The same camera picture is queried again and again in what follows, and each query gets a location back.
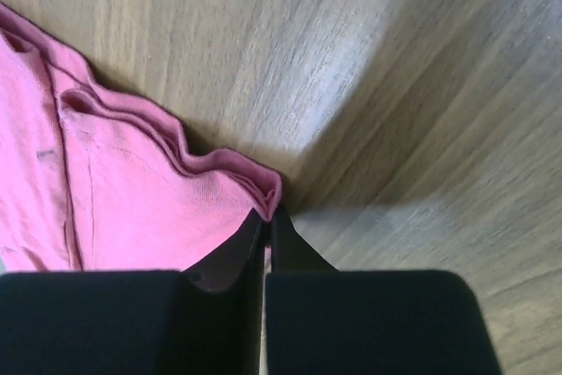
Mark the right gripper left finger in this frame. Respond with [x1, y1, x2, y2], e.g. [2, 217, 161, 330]
[1, 212, 263, 374]

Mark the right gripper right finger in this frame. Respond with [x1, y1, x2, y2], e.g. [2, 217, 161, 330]
[264, 211, 501, 374]

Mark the pink t shirt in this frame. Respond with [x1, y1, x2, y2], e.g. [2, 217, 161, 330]
[1, 7, 282, 272]

